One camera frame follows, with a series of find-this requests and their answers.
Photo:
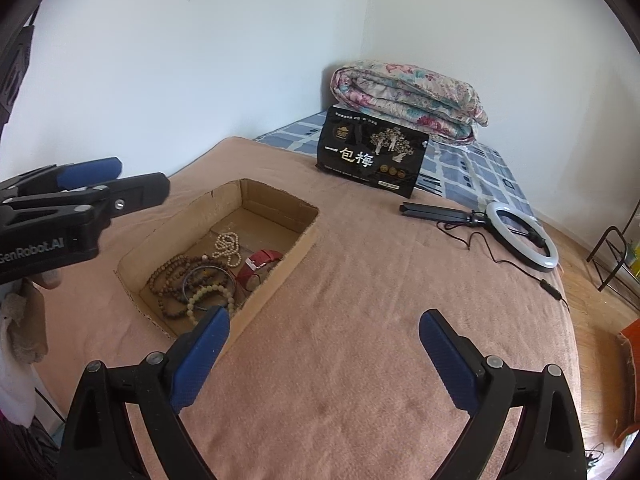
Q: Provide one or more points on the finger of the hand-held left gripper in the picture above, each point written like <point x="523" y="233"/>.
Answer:
<point x="90" y="170"/>
<point x="140" y="190"/>

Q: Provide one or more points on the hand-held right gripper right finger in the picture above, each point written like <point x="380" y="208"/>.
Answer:
<point x="445" y="360"/>

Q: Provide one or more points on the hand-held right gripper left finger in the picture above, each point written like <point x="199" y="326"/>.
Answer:
<point x="200" y="355"/>

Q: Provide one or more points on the dark metal bangle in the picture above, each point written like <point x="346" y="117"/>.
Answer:
<point x="197" y="271"/>

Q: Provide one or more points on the cream pearl bead strand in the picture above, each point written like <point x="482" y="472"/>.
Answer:
<point x="225" y="246"/>

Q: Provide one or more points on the shallow cardboard box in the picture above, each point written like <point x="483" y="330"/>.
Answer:
<point x="270" y="210"/>

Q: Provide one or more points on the person's left hand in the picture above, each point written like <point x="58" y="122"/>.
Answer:
<point x="48" y="280"/>

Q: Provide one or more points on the pink blanket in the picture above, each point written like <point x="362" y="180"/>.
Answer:
<point x="350" y="285"/>

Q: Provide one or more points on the black stand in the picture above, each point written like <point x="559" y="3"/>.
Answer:
<point x="12" y="75"/>

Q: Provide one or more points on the black folded tripod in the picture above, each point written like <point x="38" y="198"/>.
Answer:
<point x="440" y="214"/>

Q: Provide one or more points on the orange cloth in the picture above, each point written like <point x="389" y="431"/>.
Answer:
<point x="631" y="350"/>

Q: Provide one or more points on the blue checked bedsheet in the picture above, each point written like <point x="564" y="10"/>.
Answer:
<point x="475" y="170"/>

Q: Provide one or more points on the black snack bag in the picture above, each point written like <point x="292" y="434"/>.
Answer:
<point x="350" y="155"/>

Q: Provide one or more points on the black metal rack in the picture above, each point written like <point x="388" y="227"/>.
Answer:
<point x="614" y="230"/>

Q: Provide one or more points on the folded floral quilt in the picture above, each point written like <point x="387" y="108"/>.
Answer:
<point x="400" y="95"/>

